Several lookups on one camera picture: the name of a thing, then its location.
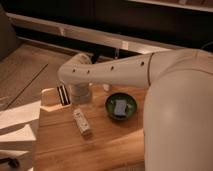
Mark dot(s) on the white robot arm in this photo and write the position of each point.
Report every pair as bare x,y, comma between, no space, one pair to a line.
178,107

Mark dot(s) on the green bowl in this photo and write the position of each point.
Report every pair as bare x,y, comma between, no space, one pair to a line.
131,107

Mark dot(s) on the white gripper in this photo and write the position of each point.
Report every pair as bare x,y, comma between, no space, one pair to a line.
80,94

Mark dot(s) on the wooden block holder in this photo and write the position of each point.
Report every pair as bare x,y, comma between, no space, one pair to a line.
50,100

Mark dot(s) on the blue sponge in bowl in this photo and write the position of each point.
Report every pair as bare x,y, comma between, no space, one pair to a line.
120,107

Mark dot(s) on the wooden board table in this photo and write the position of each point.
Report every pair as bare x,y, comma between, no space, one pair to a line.
111,144

